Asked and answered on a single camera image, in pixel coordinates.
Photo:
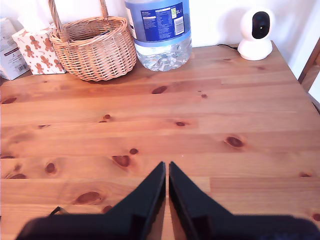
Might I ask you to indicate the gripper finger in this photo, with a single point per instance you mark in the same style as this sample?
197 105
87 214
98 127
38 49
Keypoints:
192 205
145 207

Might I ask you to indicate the woven wicker basket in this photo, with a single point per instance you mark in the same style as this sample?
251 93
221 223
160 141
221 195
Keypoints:
95 57

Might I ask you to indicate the large clear water bottle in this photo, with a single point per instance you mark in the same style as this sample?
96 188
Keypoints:
160 25

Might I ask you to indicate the gingerbread print tissue box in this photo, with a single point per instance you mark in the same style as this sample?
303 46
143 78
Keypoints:
37 52

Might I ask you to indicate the white printed carton box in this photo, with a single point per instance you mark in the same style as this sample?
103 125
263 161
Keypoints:
10 50

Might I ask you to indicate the white tissue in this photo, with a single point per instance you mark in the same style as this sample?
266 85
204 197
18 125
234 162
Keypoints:
32 21

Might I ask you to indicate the small white round camera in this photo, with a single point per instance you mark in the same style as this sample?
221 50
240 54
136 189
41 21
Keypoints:
255 48

